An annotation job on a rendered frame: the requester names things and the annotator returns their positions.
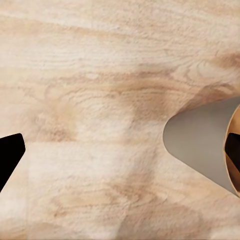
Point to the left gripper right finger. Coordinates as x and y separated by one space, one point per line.
232 149

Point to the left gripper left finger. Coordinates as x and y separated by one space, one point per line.
12 148

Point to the trash can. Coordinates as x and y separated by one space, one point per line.
197 138

